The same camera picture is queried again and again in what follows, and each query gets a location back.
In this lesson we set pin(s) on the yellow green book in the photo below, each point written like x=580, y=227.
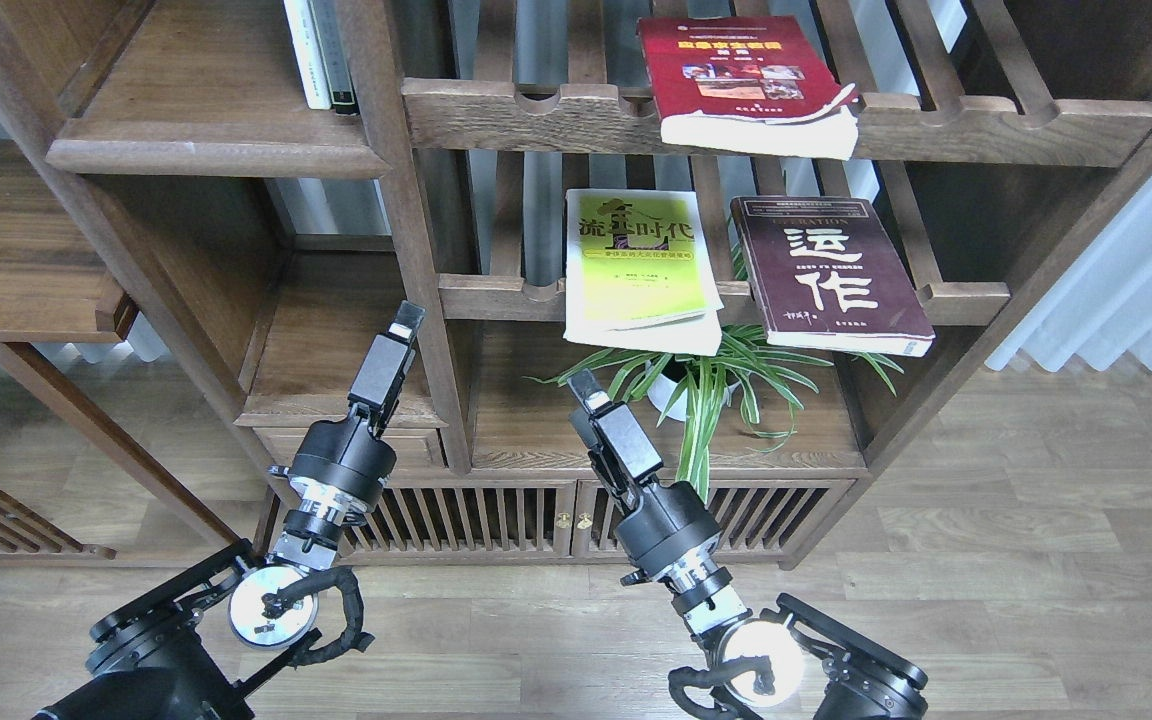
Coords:
x=638, y=273

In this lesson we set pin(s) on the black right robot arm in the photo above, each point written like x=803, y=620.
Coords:
x=755, y=660

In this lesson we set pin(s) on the grey black upright book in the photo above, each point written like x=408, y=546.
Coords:
x=338, y=79

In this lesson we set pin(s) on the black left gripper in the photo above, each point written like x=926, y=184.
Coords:
x=345, y=461

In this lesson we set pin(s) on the green spider plant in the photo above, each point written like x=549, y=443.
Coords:
x=743, y=356

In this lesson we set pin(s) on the wooden side table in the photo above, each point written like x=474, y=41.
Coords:
x=55, y=289

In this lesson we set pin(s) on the white plant pot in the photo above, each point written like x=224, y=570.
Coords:
x=690, y=387

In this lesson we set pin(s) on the white upright book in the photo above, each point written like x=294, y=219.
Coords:
x=308, y=55

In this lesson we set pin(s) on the dark wooden bookshelf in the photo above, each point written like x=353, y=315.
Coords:
x=267, y=241

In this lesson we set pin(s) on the white curtain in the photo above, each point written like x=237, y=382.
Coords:
x=1100, y=311

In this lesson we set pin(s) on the dark brown book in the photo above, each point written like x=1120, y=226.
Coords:
x=826, y=275

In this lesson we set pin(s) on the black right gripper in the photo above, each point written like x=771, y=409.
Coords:
x=666, y=531

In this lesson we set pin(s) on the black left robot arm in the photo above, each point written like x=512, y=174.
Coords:
x=149, y=661

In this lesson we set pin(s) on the red book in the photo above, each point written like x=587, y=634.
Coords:
x=746, y=84

